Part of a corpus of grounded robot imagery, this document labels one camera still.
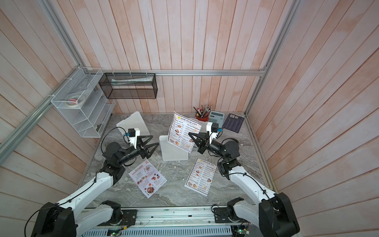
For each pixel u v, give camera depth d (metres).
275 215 0.40
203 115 1.04
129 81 0.90
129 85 1.04
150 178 0.86
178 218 0.74
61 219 0.40
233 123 1.14
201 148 0.63
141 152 0.65
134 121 0.93
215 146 0.63
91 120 0.79
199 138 0.64
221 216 0.73
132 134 0.64
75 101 0.74
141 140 0.73
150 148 0.66
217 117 1.15
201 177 0.87
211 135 0.61
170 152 0.75
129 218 0.73
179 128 0.66
